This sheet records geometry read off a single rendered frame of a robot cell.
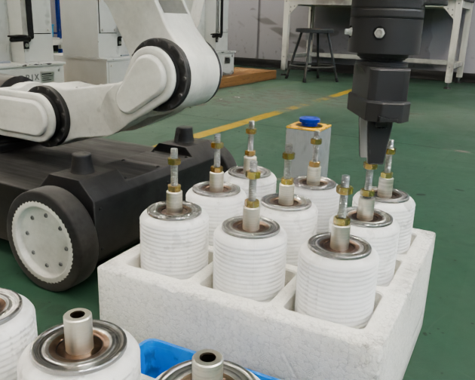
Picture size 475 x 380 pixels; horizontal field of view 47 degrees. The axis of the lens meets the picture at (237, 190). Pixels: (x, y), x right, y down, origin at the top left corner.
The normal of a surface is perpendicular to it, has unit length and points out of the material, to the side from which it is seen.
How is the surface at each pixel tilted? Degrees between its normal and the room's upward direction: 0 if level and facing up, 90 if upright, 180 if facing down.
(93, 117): 90
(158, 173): 46
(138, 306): 90
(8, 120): 90
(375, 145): 90
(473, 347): 0
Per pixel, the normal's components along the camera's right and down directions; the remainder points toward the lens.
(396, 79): 0.05, 0.30
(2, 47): 0.87, 0.18
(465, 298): 0.03, -0.95
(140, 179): 0.65, -0.54
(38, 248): -0.49, 0.25
